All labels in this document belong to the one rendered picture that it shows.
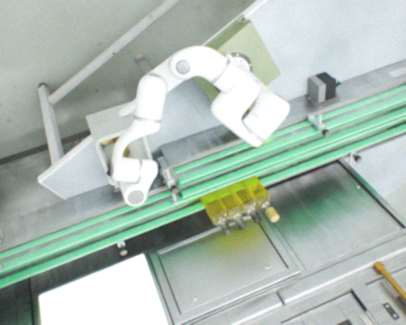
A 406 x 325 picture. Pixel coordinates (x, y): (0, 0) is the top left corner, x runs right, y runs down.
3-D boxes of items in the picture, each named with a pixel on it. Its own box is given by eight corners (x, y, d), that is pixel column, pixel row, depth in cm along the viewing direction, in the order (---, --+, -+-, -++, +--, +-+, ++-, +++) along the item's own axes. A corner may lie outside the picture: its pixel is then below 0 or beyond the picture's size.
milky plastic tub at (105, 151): (106, 173, 168) (111, 187, 161) (88, 128, 153) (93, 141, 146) (149, 158, 171) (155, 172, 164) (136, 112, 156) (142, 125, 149)
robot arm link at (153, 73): (187, 126, 129) (186, 118, 143) (200, 53, 124) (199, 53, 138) (132, 116, 128) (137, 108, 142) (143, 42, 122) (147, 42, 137)
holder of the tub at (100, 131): (110, 182, 171) (115, 195, 166) (88, 127, 153) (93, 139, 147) (151, 167, 175) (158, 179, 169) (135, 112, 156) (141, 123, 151)
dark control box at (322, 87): (306, 93, 181) (318, 103, 175) (307, 76, 175) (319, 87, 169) (324, 87, 182) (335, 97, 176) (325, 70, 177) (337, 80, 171)
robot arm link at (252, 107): (273, 87, 143) (300, 111, 131) (247, 118, 146) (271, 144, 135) (255, 73, 137) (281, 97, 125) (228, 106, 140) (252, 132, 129)
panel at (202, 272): (36, 298, 162) (46, 388, 137) (34, 294, 160) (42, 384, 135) (256, 210, 178) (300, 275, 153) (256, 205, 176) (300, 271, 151)
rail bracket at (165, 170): (166, 191, 166) (176, 213, 157) (157, 158, 155) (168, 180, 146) (173, 188, 167) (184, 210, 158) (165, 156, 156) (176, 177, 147)
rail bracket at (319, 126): (303, 120, 171) (322, 139, 162) (304, 104, 166) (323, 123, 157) (312, 116, 172) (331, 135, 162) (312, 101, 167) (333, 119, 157)
